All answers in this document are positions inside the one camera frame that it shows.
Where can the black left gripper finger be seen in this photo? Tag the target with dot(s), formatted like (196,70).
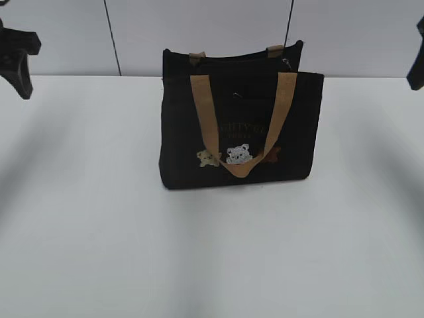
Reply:
(16,47)

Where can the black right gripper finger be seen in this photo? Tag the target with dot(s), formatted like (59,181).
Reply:
(415,75)

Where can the metal zipper pull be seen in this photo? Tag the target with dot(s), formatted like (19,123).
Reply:
(287,65)

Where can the black tote bag tan handles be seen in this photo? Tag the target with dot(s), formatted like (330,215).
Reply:
(237,120)

